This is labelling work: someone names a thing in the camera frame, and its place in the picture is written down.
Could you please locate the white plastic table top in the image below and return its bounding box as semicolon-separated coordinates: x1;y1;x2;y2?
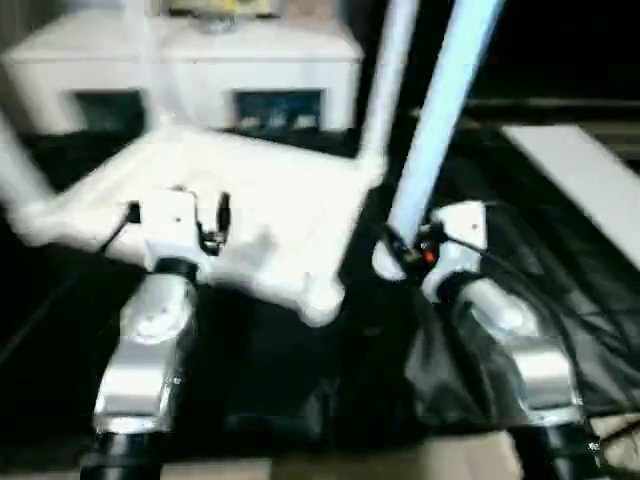
13;123;387;329

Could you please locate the white plastic table leg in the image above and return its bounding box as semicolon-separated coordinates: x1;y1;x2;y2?
355;0;417;174
371;0;507;282
143;0;174;132
0;107;54;244

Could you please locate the black work mat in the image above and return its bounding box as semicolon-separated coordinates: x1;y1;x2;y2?
0;122;640;461

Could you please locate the white cabinet with glass doors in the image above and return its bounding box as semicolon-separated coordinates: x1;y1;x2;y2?
1;4;365;135

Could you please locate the white flat board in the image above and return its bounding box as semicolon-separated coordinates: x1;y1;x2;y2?
501;124;640;257

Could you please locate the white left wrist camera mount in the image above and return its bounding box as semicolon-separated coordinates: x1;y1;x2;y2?
138;188;202;275

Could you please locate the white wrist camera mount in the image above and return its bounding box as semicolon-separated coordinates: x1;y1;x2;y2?
426;199;490;302
138;188;202;275

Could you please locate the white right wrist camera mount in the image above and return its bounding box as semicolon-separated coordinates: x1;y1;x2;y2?
426;199;490;302

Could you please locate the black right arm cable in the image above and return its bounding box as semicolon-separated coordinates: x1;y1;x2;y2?
447;234;606;451

